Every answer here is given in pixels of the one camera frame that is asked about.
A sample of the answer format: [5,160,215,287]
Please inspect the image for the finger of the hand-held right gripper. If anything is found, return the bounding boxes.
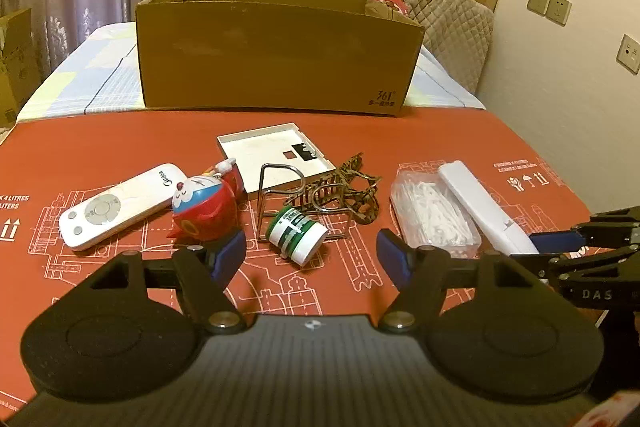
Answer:
[529,206,640,254]
[509,247,640,282]

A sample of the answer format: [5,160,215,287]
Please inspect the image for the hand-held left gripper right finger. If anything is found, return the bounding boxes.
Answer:
[376,228,557,334]

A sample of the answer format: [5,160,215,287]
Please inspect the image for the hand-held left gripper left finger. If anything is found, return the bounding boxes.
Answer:
[87,231,248,334]

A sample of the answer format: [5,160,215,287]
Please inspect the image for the red blue cat toy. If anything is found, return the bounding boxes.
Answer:
[167,158,245,240]

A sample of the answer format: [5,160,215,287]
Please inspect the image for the long white plastic case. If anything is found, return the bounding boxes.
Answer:
[437,160,541,258]

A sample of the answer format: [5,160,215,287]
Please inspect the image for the white remote control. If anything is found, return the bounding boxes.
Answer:
[58,163,183,252]

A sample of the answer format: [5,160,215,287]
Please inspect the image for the large cardboard box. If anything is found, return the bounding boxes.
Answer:
[135,0,426,115]

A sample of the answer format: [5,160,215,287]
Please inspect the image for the green white medicine bottle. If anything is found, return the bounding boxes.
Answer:
[264,206,330,267]

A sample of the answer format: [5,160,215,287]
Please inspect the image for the white flat tray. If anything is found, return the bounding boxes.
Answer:
[216,122,337,196]

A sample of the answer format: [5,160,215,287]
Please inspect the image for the red printed mat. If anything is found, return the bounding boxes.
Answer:
[0,107,640,427]

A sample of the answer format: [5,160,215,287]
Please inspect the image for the striped pastel cloth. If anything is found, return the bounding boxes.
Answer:
[17,22,486,122]

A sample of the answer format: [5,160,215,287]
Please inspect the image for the beige quilted chair cover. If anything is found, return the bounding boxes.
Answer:
[395,0,496,95]

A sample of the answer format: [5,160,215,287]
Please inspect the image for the taped cardboard box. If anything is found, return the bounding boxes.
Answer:
[0,8,41,128]

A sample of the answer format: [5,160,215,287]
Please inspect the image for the metal wire holder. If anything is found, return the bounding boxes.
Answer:
[256,163,351,244]

